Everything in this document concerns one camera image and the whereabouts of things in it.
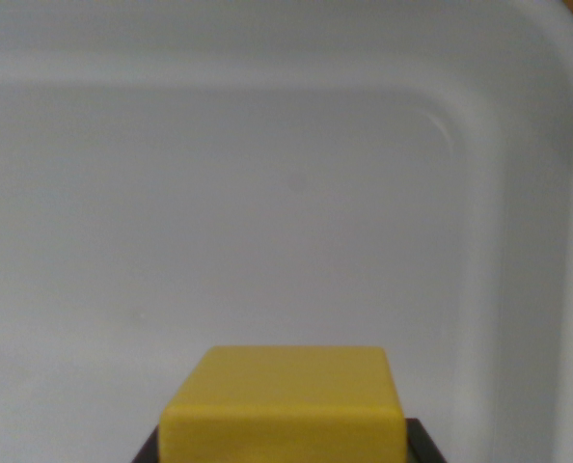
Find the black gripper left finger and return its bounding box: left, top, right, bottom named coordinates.
left=130, top=425, right=161, bottom=463

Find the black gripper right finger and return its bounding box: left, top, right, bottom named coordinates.
left=403, top=418, right=449, bottom=463

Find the yellow cube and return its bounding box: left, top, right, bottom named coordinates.
left=158, top=344, right=409, bottom=463

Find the grey plastic bin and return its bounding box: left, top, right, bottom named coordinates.
left=0, top=0, right=573, bottom=463

